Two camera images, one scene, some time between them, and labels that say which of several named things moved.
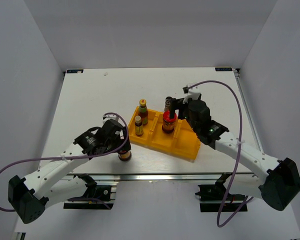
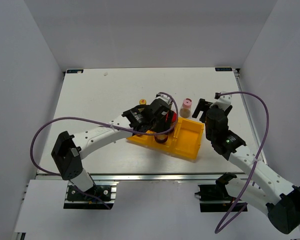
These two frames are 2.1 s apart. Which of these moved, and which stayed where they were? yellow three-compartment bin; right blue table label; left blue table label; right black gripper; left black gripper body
Moved: left black gripper body; right black gripper
Stayed: yellow three-compartment bin; right blue table label; left blue table label
